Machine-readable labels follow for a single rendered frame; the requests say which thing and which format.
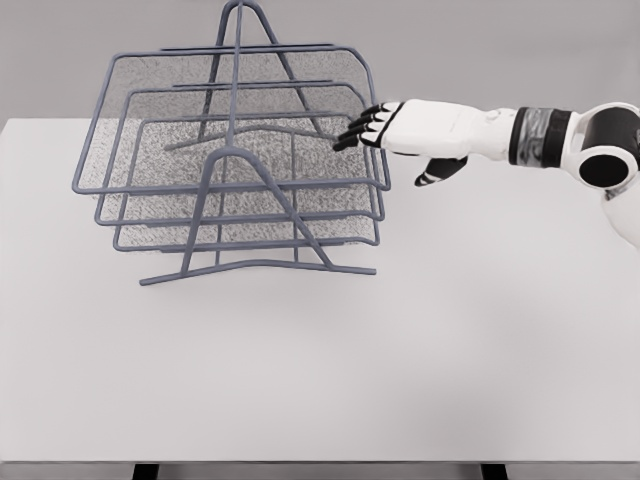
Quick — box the grey wire mesh tray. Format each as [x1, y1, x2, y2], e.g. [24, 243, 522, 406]
[93, 78, 387, 227]
[112, 110, 381, 253]
[72, 43, 392, 197]

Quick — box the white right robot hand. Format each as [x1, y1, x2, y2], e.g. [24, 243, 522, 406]
[332, 98, 482, 189]

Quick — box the grey wire rack frame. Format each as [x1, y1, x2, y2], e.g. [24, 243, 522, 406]
[138, 0, 378, 288]

